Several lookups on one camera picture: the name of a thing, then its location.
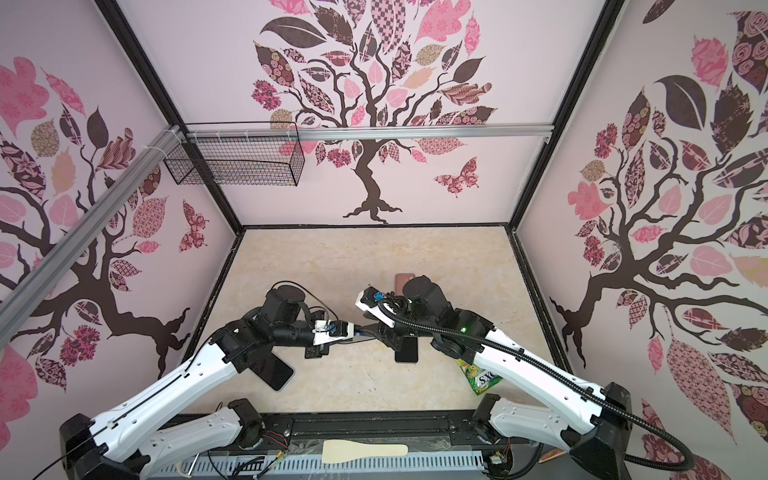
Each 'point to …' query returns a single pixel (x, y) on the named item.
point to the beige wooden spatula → (335, 451)
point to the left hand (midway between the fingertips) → (347, 336)
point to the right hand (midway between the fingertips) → (365, 316)
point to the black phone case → (368, 331)
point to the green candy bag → (480, 380)
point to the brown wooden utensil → (551, 455)
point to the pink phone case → (400, 280)
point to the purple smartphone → (409, 350)
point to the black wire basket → (238, 153)
